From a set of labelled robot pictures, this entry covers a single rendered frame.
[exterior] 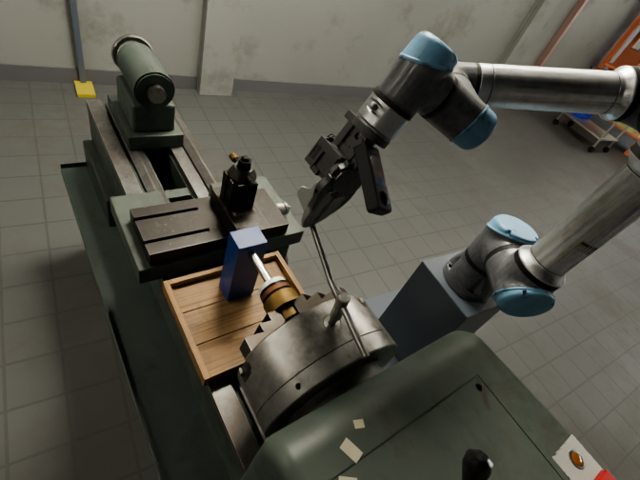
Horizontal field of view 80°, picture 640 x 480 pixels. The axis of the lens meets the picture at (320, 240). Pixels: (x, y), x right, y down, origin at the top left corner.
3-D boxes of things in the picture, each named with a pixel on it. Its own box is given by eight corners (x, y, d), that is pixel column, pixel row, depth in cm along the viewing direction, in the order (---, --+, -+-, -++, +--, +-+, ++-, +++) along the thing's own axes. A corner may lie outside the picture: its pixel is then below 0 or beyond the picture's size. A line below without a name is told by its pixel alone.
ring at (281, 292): (315, 303, 85) (295, 272, 90) (279, 316, 80) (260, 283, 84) (304, 325, 92) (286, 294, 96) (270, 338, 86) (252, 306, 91)
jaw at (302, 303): (327, 344, 84) (368, 310, 81) (316, 343, 79) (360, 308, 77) (301, 304, 89) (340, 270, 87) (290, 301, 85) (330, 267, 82)
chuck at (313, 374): (370, 384, 97) (421, 324, 74) (257, 453, 81) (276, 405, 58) (362, 372, 98) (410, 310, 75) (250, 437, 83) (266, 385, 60)
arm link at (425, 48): (472, 68, 55) (430, 28, 52) (419, 130, 59) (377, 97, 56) (452, 58, 61) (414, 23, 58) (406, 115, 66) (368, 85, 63)
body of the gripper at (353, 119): (327, 170, 73) (367, 117, 68) (352, 200, 69) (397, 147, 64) (300, 161, 67) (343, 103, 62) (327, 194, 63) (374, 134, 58)
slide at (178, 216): (286, 232, 127) (289, 223, 124) (149, 266, 103) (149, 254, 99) (261, 197, 135) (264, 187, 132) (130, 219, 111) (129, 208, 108)
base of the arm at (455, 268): (466, 256, 118) (485, 234, 112) (500, 295, 111) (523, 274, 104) (432, 265, 110) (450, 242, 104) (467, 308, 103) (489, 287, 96)
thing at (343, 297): (335, 333, 72) (352, 301, 63) (325, 336, 71) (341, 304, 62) (331, 323, 73) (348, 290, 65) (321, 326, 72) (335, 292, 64)
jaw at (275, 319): (305, 350, 78) (255, 370, 71) (295, 363, 81) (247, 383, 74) (279, 308, 84) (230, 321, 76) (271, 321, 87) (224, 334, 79)
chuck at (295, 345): (362, 372, 98) (410, 310, 75) (250, 437, 83) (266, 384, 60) (343, 343, 103) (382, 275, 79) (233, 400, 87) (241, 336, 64)
